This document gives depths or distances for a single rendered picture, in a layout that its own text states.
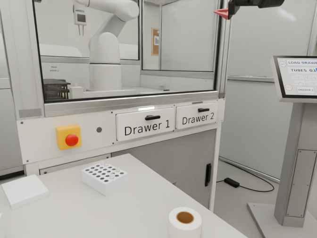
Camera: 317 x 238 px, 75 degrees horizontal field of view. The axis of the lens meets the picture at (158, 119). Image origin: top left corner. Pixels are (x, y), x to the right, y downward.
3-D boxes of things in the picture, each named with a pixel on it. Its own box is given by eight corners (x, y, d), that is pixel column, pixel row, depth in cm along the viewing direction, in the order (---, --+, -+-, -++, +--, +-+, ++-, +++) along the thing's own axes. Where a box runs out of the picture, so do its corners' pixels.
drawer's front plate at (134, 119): (173, 130, 99) (174, 107, 96) (118, 141, 82) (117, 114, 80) (171, 129, 100) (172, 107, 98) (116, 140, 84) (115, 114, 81)
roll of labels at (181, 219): (205, 244, 42) (207, 227, 41) (172, 249, 41) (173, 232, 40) (194, 219, 48) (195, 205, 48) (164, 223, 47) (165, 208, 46)
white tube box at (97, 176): (128, 184, 63) (128, 173, 62) (105, 196, 57) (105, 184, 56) (104, 171, 71) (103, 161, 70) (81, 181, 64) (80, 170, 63)
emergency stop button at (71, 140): (79, 145, 68) (78, 133, 67) (66, 148, 66) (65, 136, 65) (77, 142, 70) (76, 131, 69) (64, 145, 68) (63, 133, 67)
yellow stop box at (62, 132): (82, 147, 71) (81, 126, 69) (60, 151, 67) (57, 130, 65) (78, 142, 75) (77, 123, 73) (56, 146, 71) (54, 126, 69)
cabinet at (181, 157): (214, 232, 144) (225, 121, 125) (51, 342, 85) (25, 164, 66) (143, 175, 218) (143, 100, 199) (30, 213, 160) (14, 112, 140)
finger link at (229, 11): (211, 20, 88) (232, 20, 84) (210, 2, 83) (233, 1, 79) (217, 12, 92) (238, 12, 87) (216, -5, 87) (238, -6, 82)
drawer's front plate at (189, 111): (216, 121, 117) (218, 102, 114) (178, 129, 100) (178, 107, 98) (213, 121, 118) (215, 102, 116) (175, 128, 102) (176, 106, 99)
